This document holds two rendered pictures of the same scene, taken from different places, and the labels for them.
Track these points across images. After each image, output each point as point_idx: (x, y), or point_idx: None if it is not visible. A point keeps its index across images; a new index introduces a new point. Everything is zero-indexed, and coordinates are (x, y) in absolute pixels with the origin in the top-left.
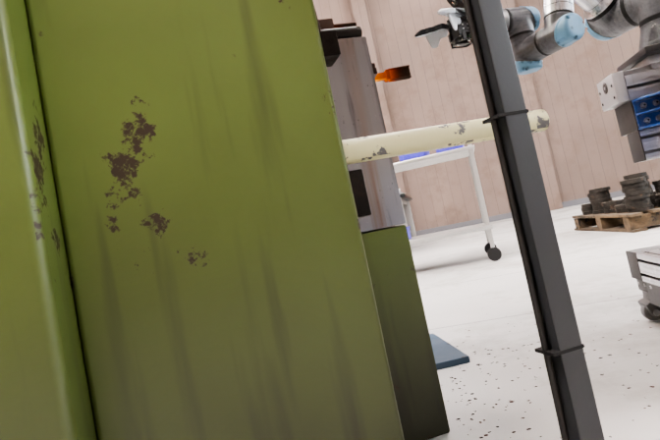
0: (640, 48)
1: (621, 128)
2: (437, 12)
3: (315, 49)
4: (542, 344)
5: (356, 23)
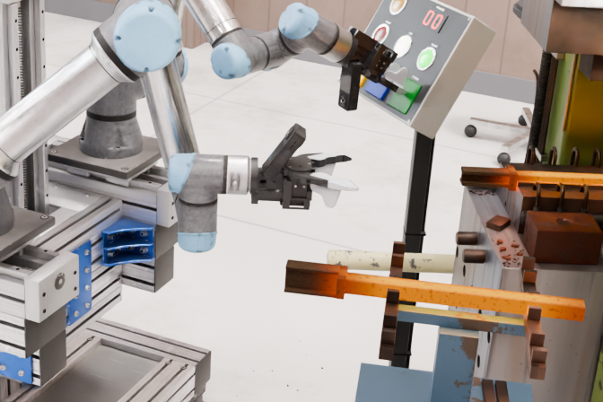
0: (7, 223)
1: (31, 344)
2: (351, 158)
3: None
4: (411, 346)
5: (461, 167)
